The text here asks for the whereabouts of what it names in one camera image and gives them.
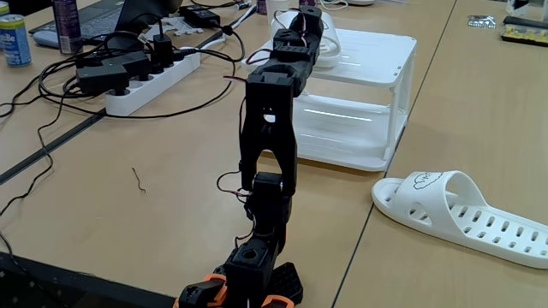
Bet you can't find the white slipper with dog print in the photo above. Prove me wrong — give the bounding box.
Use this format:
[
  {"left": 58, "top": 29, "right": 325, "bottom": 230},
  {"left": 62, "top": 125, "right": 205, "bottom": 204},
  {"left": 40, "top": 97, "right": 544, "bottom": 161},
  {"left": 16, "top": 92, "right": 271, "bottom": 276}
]
[
  {"left": 371, "top": 170, "right": 548, "bottom": 270},
  {"left": 269, "top": 9, "right": 343, "bottom": 69}
]

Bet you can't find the white two-tier shoe rack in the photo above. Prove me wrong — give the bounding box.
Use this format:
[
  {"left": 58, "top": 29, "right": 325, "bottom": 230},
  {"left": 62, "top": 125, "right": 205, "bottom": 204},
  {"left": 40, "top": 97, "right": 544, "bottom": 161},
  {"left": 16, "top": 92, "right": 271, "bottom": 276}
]
[{"left": 241, "top": 24, "right": 419, "bottom": 173}]

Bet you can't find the white paper cup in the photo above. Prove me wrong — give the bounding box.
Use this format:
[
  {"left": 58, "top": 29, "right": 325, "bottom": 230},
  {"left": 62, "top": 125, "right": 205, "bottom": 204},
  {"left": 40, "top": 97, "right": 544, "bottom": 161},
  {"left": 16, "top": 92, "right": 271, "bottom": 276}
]
[{"left": 265, "top": 0, "right": 289, "bottom": 21}]

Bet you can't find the black power brick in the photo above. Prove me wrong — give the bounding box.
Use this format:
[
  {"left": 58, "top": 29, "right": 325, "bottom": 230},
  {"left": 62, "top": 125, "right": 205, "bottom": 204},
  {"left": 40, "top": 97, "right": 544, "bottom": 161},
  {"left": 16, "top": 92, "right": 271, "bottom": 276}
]
[{"left": 178, "top": 4, "right": 222, "bottom": 29}]

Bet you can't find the black plug-in charger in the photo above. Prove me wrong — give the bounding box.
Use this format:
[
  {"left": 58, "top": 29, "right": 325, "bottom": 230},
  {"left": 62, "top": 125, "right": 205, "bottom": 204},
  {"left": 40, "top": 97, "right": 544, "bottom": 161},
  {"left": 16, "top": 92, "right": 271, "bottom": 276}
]
[{"left": 152, "top": 33, "right": 176, "bottom": 70}]

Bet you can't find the silver foil wrapper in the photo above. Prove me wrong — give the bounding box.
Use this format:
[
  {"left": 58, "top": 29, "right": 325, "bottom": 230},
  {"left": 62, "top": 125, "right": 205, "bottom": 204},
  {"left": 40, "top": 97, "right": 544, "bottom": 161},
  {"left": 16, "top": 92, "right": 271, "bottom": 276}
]
[{"left": 466, "top": 15, "right": 498, "bottom": 30}]

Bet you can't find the white power strip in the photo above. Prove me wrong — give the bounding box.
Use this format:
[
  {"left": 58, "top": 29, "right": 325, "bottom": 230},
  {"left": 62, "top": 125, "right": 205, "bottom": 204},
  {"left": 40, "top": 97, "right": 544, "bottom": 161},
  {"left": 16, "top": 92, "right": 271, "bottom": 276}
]
[{"left": 104, "top": 47, "right": 201, "bottom": 117}]

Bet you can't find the dark laptop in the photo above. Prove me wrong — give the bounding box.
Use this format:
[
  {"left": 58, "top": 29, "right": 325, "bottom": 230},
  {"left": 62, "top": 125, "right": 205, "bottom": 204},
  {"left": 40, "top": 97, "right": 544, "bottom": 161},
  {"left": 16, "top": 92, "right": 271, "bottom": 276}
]
[{"left": 28, "top": 0, "right": 184, "bottom": 40}]

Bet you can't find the black and yellow box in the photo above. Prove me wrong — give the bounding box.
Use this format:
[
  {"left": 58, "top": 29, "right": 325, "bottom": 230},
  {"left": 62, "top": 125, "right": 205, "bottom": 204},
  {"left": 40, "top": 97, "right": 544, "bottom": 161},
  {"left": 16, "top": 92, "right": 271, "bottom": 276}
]
[{"left": 499, "top": 15, "right": 548, "bottom": 48}]

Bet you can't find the large black power adapter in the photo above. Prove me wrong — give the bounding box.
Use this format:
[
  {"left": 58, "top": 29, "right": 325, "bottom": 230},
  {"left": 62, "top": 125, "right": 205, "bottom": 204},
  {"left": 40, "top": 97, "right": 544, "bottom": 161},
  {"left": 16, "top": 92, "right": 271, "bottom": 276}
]
[{"left": 75, "top": 63, "right": 130, "bottom": 97}]

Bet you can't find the white plastic box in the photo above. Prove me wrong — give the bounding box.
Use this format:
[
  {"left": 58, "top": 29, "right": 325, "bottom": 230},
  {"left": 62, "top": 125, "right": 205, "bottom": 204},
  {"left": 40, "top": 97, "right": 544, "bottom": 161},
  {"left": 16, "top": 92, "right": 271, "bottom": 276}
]
[{"left": 505, "top": 0, "right": 548, "bottom": 22}]

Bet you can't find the thin dark twig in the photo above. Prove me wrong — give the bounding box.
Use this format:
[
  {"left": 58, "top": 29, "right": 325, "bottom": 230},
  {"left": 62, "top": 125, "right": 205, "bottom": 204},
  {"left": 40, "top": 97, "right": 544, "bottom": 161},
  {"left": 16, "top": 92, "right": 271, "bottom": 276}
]
[{"left": 131, "top": 166, "right": 147, "bottom": 194}]

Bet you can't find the tall purple drink can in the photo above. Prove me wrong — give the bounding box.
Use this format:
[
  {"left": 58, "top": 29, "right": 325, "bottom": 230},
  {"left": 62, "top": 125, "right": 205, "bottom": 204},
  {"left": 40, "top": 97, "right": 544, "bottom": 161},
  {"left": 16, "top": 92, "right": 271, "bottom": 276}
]
[{"left": 51, "top": 0, "right": 84, "bottom": 56}]

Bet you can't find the pale blue mouse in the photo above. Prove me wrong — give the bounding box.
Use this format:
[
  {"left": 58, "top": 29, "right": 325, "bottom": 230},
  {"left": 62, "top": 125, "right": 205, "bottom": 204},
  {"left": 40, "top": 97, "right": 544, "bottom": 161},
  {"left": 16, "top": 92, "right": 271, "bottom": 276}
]
[{"left": 33, "top": 30, "right": 62, "bottom": 50}]

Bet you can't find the blue drink can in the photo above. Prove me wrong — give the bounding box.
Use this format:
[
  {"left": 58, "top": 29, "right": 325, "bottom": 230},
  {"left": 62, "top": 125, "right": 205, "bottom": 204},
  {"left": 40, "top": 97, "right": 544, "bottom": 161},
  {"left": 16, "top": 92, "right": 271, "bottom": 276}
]
[{"left": 0, "top": 14, "right": 33, "bottom": 68}]

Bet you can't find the white coiled cable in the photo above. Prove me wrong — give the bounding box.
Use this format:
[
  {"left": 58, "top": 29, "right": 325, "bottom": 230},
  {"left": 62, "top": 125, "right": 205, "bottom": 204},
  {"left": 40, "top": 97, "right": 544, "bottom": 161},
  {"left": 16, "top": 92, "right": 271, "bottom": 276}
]
[{"left": 319, "top": 0, "right": 351, "bottom": 12}]

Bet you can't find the black cable with ferrite bead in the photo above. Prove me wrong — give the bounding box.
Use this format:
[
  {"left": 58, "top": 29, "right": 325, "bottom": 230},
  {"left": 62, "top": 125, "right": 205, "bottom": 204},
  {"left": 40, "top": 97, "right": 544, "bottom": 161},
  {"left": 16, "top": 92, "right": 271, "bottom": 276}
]
[{"left": 216, "top": 23, "right": 247, "bottom": 65}]

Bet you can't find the white printed bracket part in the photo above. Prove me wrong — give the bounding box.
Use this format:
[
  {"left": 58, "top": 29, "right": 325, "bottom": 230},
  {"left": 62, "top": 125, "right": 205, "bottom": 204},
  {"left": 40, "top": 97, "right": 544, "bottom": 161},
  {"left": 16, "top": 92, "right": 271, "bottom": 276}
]
[{"left": 137, "top": 16, "right": 205, "bottom": 44}]

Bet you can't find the thin black trailing cable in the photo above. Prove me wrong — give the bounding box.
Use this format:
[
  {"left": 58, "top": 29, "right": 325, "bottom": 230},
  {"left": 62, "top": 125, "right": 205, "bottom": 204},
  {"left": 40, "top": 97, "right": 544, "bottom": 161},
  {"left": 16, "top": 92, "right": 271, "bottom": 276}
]
[{"left": 0, "top": 92, "right": 69, "bottom": 217}]

